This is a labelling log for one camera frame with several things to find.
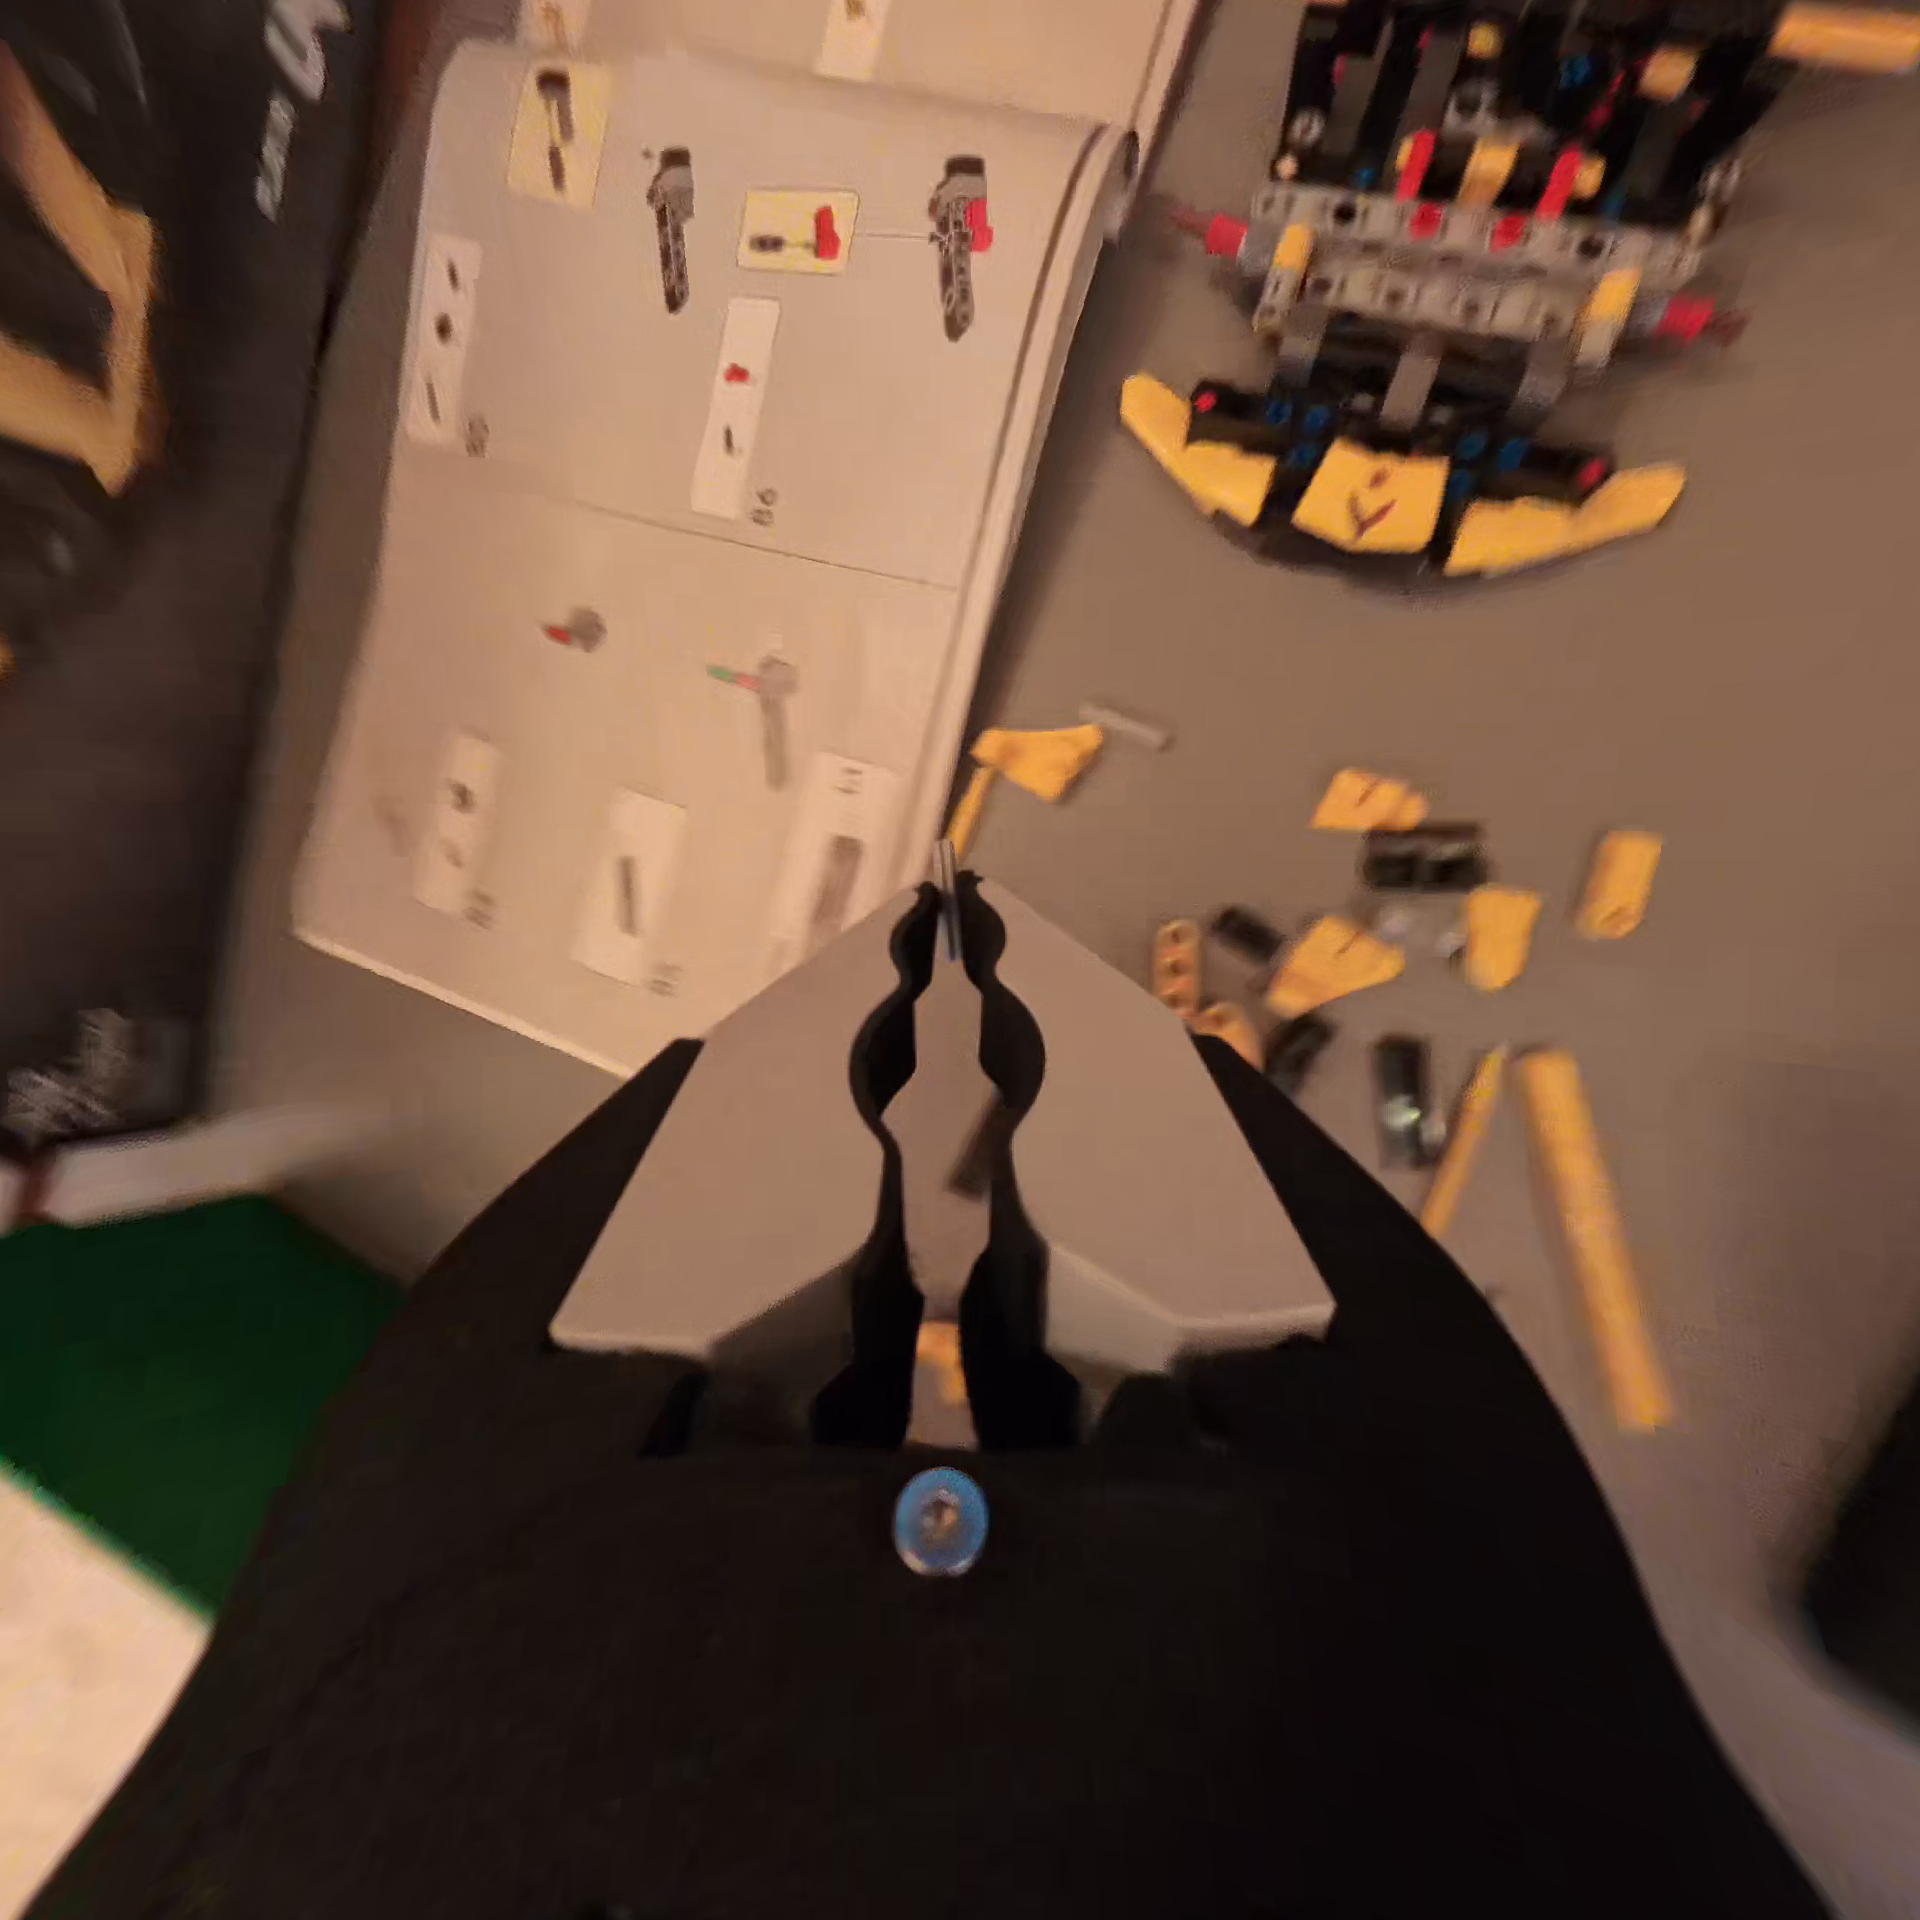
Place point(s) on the grey desk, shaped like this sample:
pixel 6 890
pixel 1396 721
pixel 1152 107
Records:
pixel 1350 674

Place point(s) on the yellow piece with long rod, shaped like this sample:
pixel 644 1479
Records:
pixel 1044 758

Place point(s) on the toy car box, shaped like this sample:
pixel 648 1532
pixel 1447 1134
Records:
pixel 149 524

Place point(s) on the white papers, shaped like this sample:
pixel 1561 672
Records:
pixel 77 1681

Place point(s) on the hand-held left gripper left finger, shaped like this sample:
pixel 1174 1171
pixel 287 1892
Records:
pixel 721 1200

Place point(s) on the partly built yellow toy car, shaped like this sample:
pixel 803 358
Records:
pixel 1470 254

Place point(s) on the open instruction booklet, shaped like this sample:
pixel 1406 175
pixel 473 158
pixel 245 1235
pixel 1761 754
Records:
pixel 630 524

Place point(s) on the pile of loose building pieces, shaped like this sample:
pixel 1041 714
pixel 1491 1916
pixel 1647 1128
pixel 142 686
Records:
pixel 1575 1200

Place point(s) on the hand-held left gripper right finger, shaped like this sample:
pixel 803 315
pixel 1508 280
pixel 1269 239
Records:
pixel 1171 1200

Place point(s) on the dark grey axle pin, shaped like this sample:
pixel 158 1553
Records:
pixel 1125 728

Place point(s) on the green storage bin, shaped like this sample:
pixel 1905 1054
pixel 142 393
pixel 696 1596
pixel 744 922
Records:
pixel 181 1348

